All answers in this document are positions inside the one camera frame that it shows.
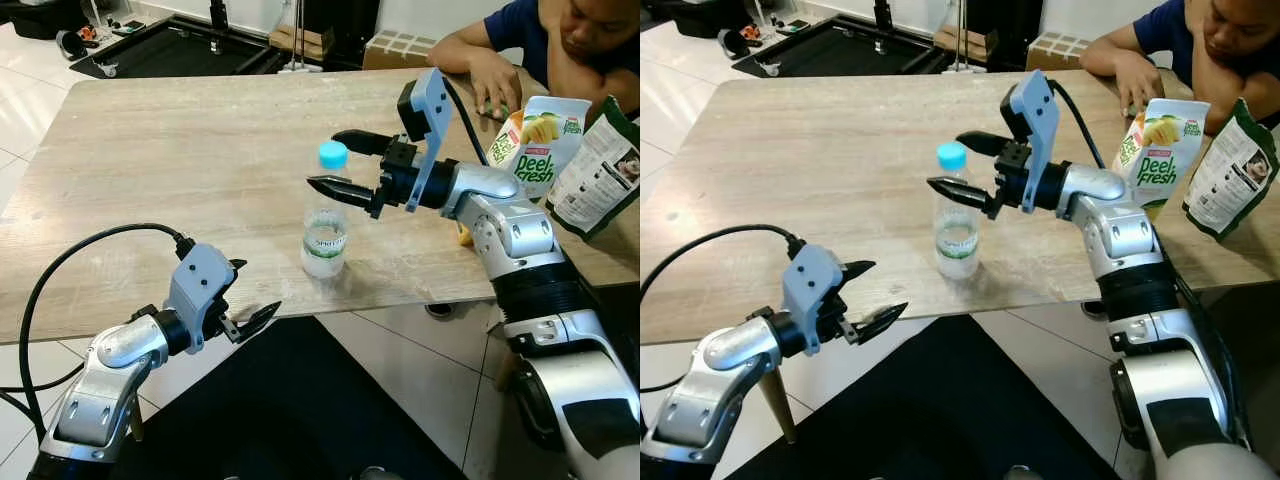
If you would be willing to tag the person's right hand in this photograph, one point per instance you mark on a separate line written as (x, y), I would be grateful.
(497, 88)
(1140, 85)

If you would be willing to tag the tapered wooden table leg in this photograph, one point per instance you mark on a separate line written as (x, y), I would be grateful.
(780, 400)
(135, 420)

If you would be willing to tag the black round gadget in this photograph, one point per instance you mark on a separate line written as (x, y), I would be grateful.
(70, 42)
(735, 42)

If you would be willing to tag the flat brown cardboard box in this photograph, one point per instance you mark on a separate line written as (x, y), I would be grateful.
(300, 40)
(963, 42)

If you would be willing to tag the black floor mat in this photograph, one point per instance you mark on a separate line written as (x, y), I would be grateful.
(960, 420)
(300, 420)

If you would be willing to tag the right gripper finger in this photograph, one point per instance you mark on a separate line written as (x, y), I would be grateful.
(360, 141)
(985, 143)
(960, 190)
(340, 188)

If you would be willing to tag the black upright post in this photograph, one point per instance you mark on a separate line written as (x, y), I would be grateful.
(217, 15)
(882, 15)

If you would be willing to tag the person's right forearm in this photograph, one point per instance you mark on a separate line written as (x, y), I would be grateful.
(1100, 57)
(455, 57)

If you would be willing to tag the cardboard box white checkered top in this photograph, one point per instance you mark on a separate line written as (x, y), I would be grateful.
(400, 48)
(1060, 48)

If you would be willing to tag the clear water bottle blue cap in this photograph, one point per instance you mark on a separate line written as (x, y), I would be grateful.
(325, 245)
(957, 235)

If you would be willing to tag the black equipment case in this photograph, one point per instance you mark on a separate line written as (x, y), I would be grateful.
(1005, 25)
(350, 25)

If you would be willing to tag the mango juice carton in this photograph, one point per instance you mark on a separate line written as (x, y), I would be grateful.
(548, 150)
(1160, 155)

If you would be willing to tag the person in navy shirt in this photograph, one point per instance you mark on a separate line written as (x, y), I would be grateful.
(520, 25)
(1165, 25)

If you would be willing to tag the person's left forearm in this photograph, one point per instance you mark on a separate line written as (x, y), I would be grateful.
(575, 85)
(1235, 95)

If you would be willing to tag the black low wheeled platform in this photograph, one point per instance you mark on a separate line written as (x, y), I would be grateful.
(840, 50)
(175, 50)

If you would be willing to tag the green white food pouch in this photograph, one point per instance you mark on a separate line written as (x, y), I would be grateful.
(600, 170)
(1230, 175)

